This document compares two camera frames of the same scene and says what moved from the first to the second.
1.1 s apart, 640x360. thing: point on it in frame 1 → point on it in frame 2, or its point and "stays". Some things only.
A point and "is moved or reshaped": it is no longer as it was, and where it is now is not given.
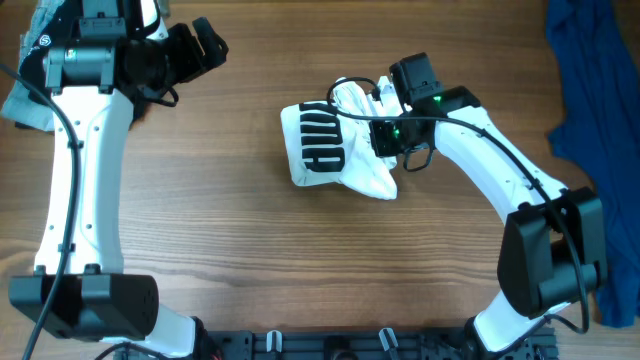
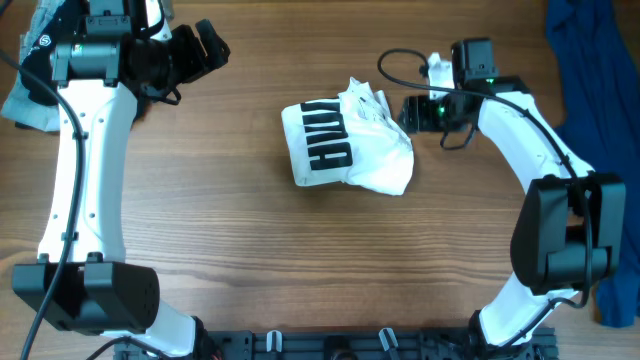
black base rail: [364, 344] stays
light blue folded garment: [26, 106] stays
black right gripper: [382, 138] → [413, 114]
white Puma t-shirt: [326, 148] is moved or reshaped
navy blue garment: [594, 53] stays
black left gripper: [193, 64] stays
